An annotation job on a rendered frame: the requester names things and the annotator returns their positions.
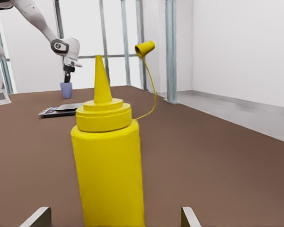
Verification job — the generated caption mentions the lilac blue cup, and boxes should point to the lilac blue cup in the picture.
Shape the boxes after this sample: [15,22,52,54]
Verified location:
[59,81,73,99]

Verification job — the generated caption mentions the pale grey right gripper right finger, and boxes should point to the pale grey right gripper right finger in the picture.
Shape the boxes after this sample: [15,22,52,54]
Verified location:
[181,206,202,227]

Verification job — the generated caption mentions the black kitchen scale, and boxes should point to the black kitchen scale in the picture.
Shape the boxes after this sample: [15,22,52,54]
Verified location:
[38,102,85,119]

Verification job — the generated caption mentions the small yellow tethered cap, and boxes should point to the small yellow tethered cap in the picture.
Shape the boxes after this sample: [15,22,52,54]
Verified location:
[132,40,159,122]

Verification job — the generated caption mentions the yellow sauce squeeze bottle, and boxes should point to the yellow sauce squeeze bottle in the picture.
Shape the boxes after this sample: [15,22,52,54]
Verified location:
[70,117,146,227]

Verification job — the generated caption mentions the yellow nozzle bottle lid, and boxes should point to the yellow nozzle bottle lid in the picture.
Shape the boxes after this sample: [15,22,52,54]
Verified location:
[75,54,133,133]

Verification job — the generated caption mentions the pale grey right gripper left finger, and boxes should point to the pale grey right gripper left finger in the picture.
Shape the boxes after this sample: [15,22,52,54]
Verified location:
[18,206,52,227]

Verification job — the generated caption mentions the silver frame post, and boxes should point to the silver frame post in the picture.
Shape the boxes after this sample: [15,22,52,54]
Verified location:
[164,0,181,105]
[120,0,133,87]
[0,20,14,95]
[98,0,111,87]
[54,0,65,40]
[135,0,148,91]

